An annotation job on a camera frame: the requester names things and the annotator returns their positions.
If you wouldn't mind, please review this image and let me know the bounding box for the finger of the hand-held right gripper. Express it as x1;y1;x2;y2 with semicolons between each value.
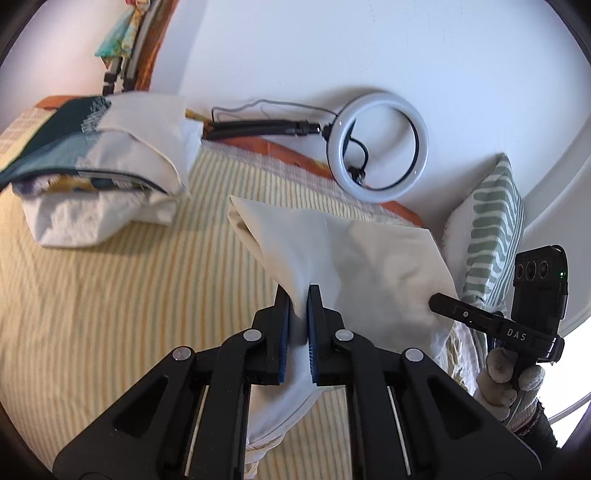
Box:
429;293;505;334

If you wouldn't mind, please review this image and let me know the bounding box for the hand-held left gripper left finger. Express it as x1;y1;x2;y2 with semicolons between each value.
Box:
52;284;293;480

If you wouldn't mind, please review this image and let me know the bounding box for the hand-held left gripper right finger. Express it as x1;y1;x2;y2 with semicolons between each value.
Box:
307;285;541;480

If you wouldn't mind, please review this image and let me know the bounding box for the white tank top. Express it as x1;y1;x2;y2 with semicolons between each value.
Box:
228;195;460;476

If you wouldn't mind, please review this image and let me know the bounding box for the person's right forearm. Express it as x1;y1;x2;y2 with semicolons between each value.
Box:
512;401;563;449

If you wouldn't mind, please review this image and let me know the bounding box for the person's right hand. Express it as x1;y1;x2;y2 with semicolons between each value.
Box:
475;346;546;423

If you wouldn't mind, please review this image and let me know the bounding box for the green patterned pillow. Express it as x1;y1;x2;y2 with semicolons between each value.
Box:
442;154;526;370

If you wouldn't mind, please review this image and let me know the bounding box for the yellow striped bed sheet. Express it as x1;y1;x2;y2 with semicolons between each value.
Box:
0;150;469;480

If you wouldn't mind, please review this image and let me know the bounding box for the white folded garment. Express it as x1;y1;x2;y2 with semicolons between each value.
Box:
21;184;180;250

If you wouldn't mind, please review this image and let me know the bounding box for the cream folded garment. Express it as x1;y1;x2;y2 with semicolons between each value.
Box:
76;92;204;200

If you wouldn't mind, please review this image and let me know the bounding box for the yellow blue printed garment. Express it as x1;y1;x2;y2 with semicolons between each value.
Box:
13;173;109;195

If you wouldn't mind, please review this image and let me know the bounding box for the teal printed garment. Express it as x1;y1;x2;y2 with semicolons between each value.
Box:
0;96;155;192

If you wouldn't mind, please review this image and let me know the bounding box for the orange wooden board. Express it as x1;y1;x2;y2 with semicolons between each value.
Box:
133;0;179;92

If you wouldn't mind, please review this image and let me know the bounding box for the grey folded tripod stand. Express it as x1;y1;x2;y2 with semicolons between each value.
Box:
102;0;163;95

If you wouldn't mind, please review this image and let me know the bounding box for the black ring light tripod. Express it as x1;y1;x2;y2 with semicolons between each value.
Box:
202;117;334;142

